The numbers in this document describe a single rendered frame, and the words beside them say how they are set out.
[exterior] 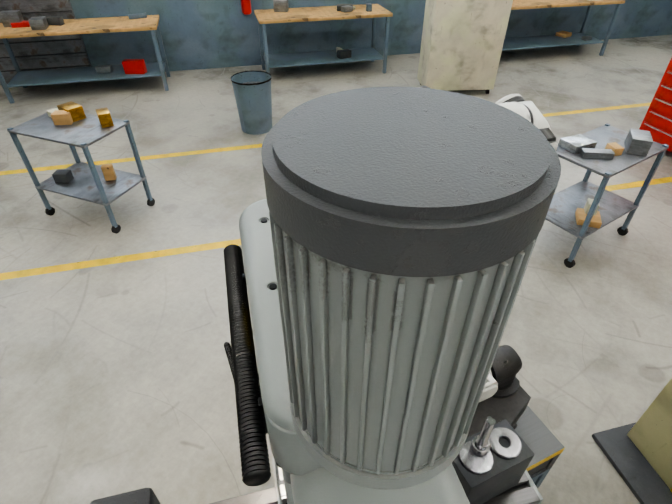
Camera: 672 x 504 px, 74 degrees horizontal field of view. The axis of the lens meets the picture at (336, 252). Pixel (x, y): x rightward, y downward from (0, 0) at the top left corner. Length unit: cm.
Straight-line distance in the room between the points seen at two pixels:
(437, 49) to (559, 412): 506
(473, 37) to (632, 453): 537
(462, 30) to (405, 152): 654
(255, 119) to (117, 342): 326
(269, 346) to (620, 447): 259
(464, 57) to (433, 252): 671
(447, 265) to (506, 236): 4
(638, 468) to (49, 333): 361
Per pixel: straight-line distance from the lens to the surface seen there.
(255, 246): 74
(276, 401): 54
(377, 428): 40
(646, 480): 297
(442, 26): 674
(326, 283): 29
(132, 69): 759
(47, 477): 296
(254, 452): 61
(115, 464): 284
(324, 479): 64
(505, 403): 222
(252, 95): 553
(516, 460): 145
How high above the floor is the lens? 234
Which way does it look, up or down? 39 degrees down
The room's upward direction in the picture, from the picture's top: straight up
